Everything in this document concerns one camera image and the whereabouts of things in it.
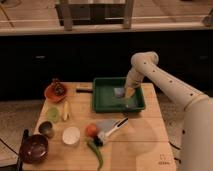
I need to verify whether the metal cup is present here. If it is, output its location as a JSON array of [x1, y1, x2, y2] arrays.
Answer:
[[38, 121, 54, 138]]

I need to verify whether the brown pine cone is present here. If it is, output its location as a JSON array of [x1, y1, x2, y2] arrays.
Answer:
[[52, 78, 65, 96]]

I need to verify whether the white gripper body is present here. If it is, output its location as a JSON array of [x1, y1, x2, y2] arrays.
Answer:
[[125, 68, 144, 88]]

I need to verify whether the blue sponge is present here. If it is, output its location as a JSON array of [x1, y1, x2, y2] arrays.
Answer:
[[114, 87, 125, 98]]

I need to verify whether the black marker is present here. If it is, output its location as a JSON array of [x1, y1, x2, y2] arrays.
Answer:
[[76, 89, 93, 93]]

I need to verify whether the dark red bowl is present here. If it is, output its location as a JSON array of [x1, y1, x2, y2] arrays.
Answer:
[[19, 134, 49, 164]]

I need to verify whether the grey cloth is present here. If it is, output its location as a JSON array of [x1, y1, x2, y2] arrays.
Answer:
[[96, 119, 116, 132]]

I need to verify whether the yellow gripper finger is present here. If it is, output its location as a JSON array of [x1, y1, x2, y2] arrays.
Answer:
[[124, 87, 135, 99]]

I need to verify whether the green plastic tray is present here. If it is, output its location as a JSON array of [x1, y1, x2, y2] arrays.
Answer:
[[92, 77, 145, 113]]

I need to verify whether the wooden stool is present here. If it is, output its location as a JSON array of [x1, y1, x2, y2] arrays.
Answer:
[[55, 0, 134, 31]]

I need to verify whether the green chili pepper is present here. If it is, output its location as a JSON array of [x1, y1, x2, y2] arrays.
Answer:
[[87, 140, 103, 171]]

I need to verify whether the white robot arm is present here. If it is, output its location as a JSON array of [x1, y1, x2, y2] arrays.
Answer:
[[125, 51, 213, 171]]

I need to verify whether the orange bowl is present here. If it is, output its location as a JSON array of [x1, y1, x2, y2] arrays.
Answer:
[[44, 85, 67, 103]]

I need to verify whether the red tomato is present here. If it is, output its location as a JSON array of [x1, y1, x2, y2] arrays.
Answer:
[[85, 123, 98, 137]]

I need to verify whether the white black handled knife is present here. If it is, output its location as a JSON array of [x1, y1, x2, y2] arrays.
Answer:
[[93, 117, 128, 146]]

